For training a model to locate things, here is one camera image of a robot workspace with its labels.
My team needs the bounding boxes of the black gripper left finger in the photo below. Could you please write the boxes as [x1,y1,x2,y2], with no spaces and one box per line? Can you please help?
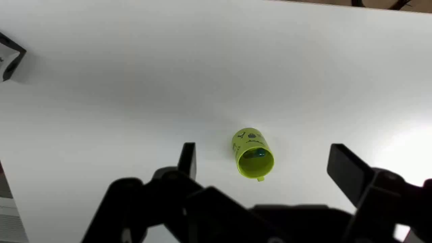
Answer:
[80,142,281,243]

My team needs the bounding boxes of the black metal stand legs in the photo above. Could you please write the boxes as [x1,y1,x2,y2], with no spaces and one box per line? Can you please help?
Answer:
[350,0,412,13]

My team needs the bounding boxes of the yellow-green printed mug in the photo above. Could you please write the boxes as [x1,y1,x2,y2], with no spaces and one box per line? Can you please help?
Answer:
[231,128,277,184]

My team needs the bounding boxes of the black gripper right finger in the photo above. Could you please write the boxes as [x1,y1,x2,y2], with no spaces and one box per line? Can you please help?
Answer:
[327,144,432,243]

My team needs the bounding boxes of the black electronics box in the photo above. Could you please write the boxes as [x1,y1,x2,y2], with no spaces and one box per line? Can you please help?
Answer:
[0,32,27,83]

